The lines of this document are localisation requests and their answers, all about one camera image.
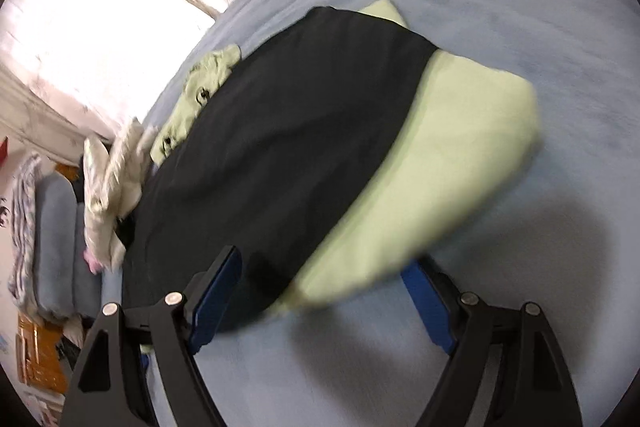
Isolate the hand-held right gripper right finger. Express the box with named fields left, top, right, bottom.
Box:
left=400, top=257, right=584, bottom=427

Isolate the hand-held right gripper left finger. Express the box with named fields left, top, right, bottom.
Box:
left=62, top=244, right=244, bottom=427

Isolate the green and black hoodie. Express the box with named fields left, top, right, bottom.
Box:
left=115, top=0, right=542, bottom=355

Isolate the white puffer jacket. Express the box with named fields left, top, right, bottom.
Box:
left=82, top=117, right=159, bottom=271

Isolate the folded blue blanket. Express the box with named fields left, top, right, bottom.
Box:
left=32, top=172, right=104, bottom=324

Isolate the orange patterned box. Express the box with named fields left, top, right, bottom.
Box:
left=17, top=311, right=69, bottom=396

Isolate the purple patterned quilt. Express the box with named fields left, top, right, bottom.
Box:
left=7, top=152, right=47, bottom=314

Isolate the bed with blue sheet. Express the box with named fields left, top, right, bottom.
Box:
left=97, top=0, right=640, bottom=427

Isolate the white floral curtain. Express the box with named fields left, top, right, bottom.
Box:
left=0, top=0, right=351, bottom=144

